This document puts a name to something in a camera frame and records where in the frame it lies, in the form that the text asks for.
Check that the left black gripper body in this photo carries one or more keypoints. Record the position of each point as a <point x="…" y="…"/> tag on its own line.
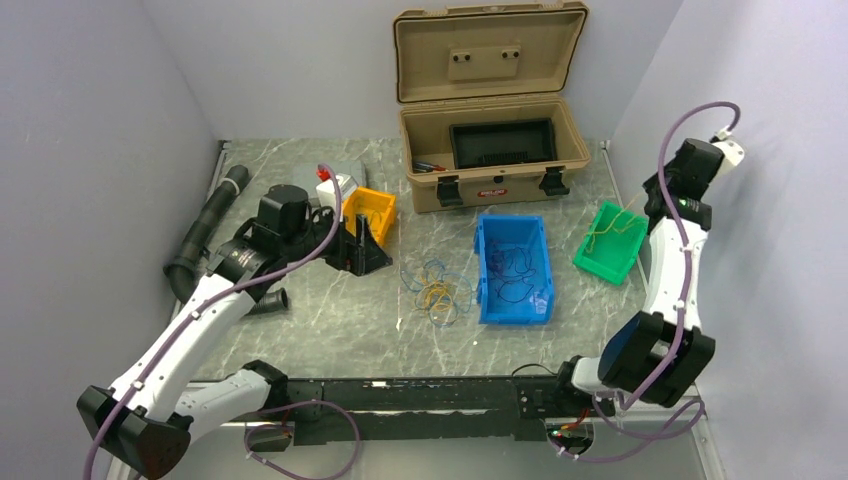
<point x="351" y="244"/>

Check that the green plastic bin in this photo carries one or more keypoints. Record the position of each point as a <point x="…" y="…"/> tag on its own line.
<point x="611" y="245"/>

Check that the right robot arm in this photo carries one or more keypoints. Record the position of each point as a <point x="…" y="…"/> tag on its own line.
<point x="660" y="352"/>

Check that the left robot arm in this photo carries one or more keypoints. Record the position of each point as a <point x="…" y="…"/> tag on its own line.
<point x="147" y="418"/>

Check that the orange plastic bin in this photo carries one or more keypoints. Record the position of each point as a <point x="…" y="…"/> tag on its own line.
<point x="378" y="207"/>

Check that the grey plastic case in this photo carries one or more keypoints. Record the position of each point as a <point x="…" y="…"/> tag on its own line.
<point x="306" y="177"/>

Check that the blue plastic bin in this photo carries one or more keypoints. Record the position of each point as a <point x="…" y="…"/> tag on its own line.
<point x="515" y="284"/>

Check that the black toolbox tray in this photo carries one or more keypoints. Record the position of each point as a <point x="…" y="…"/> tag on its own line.
<point x="490" y="144"/>

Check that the tan plastic toolbox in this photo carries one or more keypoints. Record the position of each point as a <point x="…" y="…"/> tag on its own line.
<point x="478" y="64"/>

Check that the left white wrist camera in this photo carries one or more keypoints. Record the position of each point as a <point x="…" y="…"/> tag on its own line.
<point x="329" y="190"/>

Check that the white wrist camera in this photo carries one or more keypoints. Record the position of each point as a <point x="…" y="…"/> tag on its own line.
<point x="733" y="152"/>
<point x="329" y="190"/>

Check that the red handled screwdriver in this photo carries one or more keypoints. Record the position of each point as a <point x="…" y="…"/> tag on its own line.
<point x="423" y="167"/>

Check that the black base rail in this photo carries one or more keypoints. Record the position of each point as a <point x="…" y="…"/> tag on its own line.
<point x="521" y="406"/>

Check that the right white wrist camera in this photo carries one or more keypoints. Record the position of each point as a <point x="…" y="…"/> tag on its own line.
<point x="733" y="152"/>

